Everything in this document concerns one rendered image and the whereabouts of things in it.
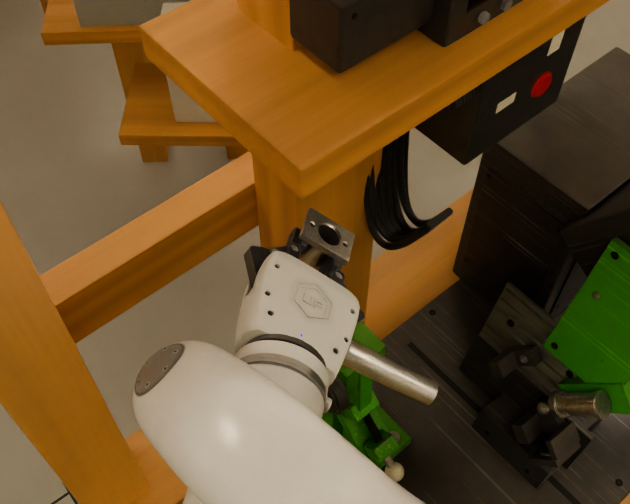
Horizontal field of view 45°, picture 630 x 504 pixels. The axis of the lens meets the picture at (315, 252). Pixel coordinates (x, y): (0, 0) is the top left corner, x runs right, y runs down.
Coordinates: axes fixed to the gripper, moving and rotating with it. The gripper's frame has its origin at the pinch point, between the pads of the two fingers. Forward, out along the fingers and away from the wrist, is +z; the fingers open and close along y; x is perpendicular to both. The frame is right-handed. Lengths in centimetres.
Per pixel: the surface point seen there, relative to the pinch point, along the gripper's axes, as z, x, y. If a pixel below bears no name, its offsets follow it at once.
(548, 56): 24.9, -21.0, -12.4
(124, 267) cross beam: 5.3, 21.9, 14.3
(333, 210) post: 19.1, 8.5, -4.2
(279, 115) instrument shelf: 0.0, -11.1, 10.9
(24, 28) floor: 215, 160, 89
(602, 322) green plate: 16.7, -1.2, -40.0
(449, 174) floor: 169, 79, -71
